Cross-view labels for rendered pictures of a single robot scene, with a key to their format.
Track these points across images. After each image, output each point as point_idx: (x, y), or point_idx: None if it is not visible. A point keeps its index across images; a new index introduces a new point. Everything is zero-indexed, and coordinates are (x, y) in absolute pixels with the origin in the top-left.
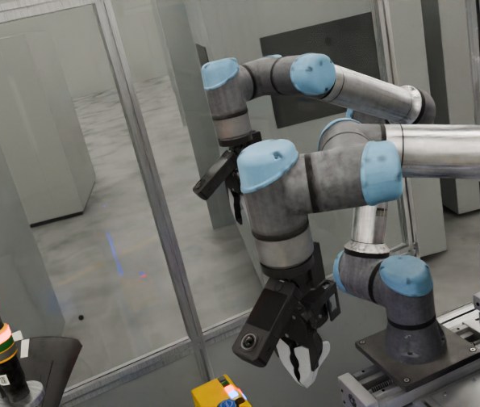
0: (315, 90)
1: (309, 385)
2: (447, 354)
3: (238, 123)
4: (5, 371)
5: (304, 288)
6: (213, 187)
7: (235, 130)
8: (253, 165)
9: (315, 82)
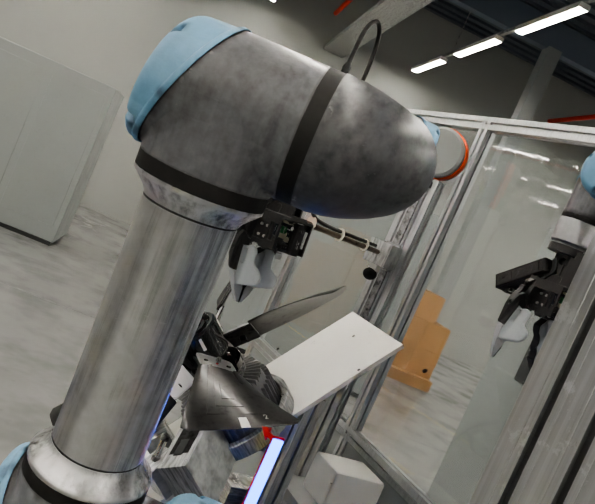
0: (582, 183)
1: (232, 294)
2: None
3: (564, 223)
4: None
5: (275, 205)
6: (506, 278)
7: (557, 229)
8: None
9: (585, 171)
